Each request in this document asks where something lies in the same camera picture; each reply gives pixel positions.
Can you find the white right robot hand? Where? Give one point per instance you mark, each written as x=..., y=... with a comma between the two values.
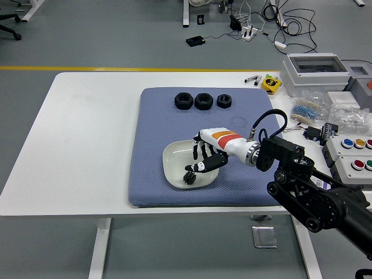
x=226, y=142

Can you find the small black gear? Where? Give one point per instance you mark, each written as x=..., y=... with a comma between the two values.
x=190, y=178

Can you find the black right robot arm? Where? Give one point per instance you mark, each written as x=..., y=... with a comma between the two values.
x=319, y=200

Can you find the small black hex nut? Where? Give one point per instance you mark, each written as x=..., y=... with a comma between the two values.
x=221, y=104

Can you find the large black hex nut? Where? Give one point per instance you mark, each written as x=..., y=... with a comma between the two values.
x=199, y=105
x=178, y=104

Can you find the grey blue-yellow-red button box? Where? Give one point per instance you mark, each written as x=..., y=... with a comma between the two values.
x=337, y=151

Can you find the small white box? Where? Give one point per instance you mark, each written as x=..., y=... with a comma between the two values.
x=340, y=98

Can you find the grey box orange button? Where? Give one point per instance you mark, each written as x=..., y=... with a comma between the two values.
x=360, y=87

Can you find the white square dish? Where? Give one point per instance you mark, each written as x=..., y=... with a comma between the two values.
x=177, y=157

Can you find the blue-grey quilted mat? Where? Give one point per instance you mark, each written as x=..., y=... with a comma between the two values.
x=162, y=125

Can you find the silver black marker pen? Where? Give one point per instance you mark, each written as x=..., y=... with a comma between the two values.
x=252, y=78

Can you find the yellow tape measure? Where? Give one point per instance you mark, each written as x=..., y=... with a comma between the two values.
x=271, y=84

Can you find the resistor tape bundle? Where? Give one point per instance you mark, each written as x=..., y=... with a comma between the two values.
x=302, y=112

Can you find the metal floor plate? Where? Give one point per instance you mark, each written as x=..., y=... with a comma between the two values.
x=264, y=236

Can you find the purple white label card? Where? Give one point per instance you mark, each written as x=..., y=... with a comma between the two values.
x=321, y=183

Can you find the black circuit module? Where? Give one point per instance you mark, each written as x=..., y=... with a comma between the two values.
x=329, y=130

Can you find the black power adapter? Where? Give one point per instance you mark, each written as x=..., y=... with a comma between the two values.
x=195, y=40

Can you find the white plug adapter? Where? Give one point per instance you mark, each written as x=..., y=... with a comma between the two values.
x=280, y=45

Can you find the white power strip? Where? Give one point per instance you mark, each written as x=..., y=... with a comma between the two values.
x=250, y=32

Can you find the black charger block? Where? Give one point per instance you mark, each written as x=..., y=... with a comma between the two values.
x=234, y=22

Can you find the clear plastic bag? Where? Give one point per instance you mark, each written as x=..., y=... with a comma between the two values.
x=348, y=119

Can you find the white desk leg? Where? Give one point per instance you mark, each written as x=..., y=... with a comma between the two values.
x=186, y=13

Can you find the white desk foot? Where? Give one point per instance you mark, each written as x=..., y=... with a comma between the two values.
x=280, y=17
x=32, y=10

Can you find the white table leg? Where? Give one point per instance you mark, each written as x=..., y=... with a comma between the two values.
x=311, y=255
x=98, y=250

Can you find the black office chair base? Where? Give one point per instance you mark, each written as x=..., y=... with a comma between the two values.
x=8, y=27

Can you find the grey clear-lid enclosure box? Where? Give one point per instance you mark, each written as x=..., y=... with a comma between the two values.
x=305, y=78

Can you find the small black bracket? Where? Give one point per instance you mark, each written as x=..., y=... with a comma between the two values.
x=200, y=19

